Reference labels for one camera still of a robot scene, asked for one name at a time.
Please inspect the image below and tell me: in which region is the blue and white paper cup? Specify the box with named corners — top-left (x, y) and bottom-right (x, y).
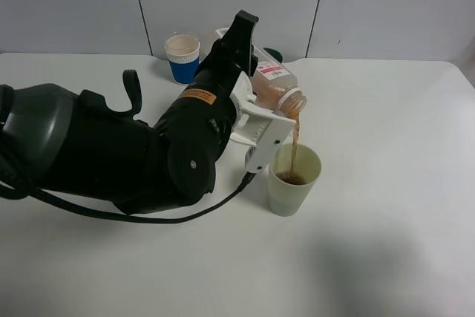
top-left (164, 34), bottom-right (200, 85)

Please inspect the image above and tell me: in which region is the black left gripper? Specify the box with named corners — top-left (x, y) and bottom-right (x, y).
top-left (191, 10), bottom-right (259, 99)

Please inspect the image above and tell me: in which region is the teal plastic cup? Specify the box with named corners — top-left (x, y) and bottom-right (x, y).
top-left (264, 48), bottom-right (284, 63)

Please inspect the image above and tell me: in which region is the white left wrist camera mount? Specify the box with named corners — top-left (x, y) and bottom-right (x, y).
top-left (230, 72), bottom-right (296, 174)

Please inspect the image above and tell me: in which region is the pale green plastic cup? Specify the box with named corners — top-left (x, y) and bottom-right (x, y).
top-left (268, 144), bottom-right (322, 217)

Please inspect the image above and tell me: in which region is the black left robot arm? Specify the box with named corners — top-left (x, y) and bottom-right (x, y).
top-left (1, 11), bottom-right (258, 222)

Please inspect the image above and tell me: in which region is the clear bottle with pink label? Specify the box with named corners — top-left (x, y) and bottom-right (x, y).
top-left (250, 45), bottom-right (307, 124)

